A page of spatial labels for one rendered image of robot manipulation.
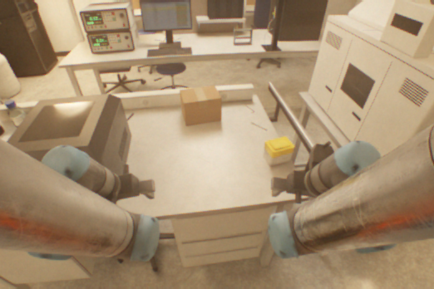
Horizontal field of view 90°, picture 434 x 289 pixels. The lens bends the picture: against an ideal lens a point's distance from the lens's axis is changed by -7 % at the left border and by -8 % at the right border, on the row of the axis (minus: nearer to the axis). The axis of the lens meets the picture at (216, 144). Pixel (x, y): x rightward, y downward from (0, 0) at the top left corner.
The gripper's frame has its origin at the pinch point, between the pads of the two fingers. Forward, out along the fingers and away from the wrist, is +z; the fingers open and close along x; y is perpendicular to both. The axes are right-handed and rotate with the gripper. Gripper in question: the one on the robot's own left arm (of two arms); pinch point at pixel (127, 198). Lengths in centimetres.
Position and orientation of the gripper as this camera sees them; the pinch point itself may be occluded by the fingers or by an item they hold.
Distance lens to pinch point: 73.8
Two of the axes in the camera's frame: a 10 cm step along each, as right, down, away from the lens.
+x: -9.8, 2.0, -0.4
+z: 0.5, 4.1, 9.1
